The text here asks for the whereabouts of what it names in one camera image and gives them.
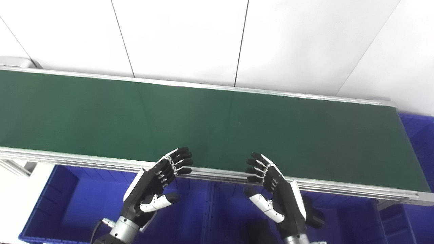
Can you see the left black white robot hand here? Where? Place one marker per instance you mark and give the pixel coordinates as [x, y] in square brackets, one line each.
[142, 193]

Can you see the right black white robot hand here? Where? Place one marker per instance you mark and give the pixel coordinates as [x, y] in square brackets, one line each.
[288, 203]

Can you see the black cylinder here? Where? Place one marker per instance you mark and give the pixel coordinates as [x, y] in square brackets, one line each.
[257, 234]
[315, 217]

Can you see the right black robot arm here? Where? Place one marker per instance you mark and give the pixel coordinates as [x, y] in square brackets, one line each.
[296, 240]

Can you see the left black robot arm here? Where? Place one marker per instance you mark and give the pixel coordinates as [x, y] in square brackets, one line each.
[122, 232]

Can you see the blue plastic bin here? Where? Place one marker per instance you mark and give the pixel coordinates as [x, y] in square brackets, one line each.
[223, 217]
[84, 203]
[420, 142]

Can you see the aluminium conveyor support leg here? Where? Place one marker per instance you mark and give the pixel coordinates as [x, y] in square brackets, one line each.
[15, 167]

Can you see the green conveyor belt aluminium frame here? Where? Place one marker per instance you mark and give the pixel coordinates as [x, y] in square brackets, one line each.
[203, 125]

